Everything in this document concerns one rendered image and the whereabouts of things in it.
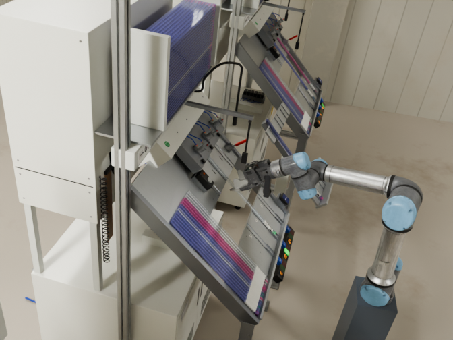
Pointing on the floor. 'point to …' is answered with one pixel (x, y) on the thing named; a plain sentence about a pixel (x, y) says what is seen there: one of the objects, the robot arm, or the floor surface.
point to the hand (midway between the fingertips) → (234, 186)
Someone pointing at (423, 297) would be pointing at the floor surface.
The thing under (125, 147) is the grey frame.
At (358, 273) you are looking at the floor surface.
